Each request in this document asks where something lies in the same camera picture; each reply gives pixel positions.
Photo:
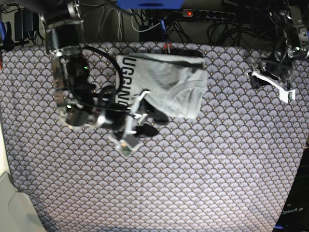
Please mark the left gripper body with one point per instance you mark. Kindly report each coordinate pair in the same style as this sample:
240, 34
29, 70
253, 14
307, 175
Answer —
282, 72

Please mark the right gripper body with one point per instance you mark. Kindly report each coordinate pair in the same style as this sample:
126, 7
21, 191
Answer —
111, 117

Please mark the light grey T-shirt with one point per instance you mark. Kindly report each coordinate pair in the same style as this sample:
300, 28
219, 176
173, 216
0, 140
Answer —
177, 84

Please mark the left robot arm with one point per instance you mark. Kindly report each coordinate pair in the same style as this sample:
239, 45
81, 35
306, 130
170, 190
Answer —
285, 25

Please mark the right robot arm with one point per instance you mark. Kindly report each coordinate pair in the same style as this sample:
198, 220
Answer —
78, 103

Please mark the red table clamp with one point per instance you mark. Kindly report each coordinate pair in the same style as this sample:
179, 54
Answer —
167, 48

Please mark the fan-patterned grey tablecloth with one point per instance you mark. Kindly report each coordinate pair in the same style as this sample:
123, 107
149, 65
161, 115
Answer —
231, 169

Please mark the black power strip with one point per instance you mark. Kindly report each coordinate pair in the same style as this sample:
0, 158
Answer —
204, 14

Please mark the black power adapter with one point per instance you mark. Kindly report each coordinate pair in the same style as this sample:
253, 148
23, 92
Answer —
26, 24

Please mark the black OpenArm box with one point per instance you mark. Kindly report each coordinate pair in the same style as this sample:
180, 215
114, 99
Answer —
295, 214

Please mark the beige plastic bin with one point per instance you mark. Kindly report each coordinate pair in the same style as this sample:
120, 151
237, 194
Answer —
17, 213

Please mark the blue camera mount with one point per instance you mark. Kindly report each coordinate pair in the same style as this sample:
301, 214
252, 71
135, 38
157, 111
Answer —
150, 4

